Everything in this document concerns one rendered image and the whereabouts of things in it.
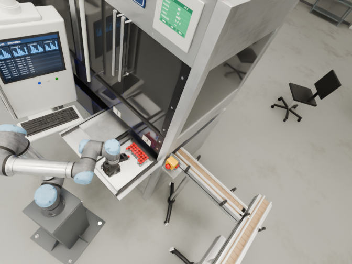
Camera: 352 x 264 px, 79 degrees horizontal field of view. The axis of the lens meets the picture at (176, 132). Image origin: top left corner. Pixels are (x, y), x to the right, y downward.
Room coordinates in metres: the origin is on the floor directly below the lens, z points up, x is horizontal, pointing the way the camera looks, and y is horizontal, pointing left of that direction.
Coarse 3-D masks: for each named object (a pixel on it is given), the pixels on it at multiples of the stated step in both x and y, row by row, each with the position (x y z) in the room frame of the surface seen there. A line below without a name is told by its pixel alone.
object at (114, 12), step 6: (114, 12) 0.95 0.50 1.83; (114, 18) 0.95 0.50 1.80; (114, 24) 0.95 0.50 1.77; (114, 30) 0.95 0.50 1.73; (114, 36) 0.95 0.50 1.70; (114, 42) 0.95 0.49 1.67; (114, 48) 0.95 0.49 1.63; (114, 54) 0.95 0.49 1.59; (114, 60) 0.95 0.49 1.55; (114, 66) 0.95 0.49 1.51; (114, 72) 0.95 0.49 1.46
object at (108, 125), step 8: (104, 112) 1.03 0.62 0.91; (112, 112) 1.09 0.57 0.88; (88, 120) 0.89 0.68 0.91; (96, 120) 0.95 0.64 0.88; (104, 120) 0.98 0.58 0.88; (112, 120) 1.01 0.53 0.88; (120, 120) 1.04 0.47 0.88; (80, 128) 0.81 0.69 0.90; (88, 128) 0.85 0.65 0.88; (96, 128) 0.88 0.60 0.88; (104, 128) 0.91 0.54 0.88; (112, 128) 0.94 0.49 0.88; (120, 128) 0.97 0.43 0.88; (128, 128) 1.00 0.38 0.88; (88, 136) 0.77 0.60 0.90; (96, 136) 0.81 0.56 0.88; (104, 136) 0.84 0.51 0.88; (112, 136) 0.87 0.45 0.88
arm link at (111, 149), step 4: (108, 140) 0.51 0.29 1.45; (112, 140) 0.52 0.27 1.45; (116, 140) 0.53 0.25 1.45; (104, 144) 0.49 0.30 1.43; (108, 144) 0.49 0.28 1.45; (112, 144) 0.50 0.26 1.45; (116, 144) 0.51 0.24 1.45; (104, 148) 0.47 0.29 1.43; (108, 148) 0.47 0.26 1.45; (112, 148) 0.48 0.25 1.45; (116, 148) 0.49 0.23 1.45; (104, 152) 0.46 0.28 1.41; (108, 152) 0.46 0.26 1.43; (112, 152) 0.47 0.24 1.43; (116, 152) 0.48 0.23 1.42; (104, 156) 0.45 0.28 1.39; (108, 156) 0.46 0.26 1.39; (112, 156) 0.47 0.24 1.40; (116, 156) 0.48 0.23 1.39; (108, 160) 0.46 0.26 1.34; (112, 160) 0.47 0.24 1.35
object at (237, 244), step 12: (252, 204) 0.79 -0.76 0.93; (264, 204) 0.83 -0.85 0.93; (252, 216) 0.68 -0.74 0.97; (264, 216) 0.73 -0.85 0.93; (240, 228) 0.58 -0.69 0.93; (252, 228) 0.61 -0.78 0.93; (264, 228) 0.62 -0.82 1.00; (228, 240) 0.47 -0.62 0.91; (240, 240) 0.50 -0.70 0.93; (252, 240) 0.53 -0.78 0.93; (228, 252) 0.39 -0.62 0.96; (240, 252) 0.43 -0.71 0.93
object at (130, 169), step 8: (128, 144) 0.86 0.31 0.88; (120, 152) 0.77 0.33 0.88; (128, 152) 0.79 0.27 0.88; (104, 160) 0.65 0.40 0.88; (128, 160) 0.73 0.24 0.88; (136, 160) 0.76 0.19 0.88; (96, 168) 0.57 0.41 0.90; (120, 168) 0.65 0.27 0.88; (128, 168) 0.67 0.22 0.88; (136, 168) 0.70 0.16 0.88; (144, 168) 0.71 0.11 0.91; (104, 176) 0.53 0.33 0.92; (120, 176) 0.59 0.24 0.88; (128, 176) 0.62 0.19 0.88; (136, 176) 0.64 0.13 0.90; (112, 184) 0.50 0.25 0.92; (120, 184) 0.54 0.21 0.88
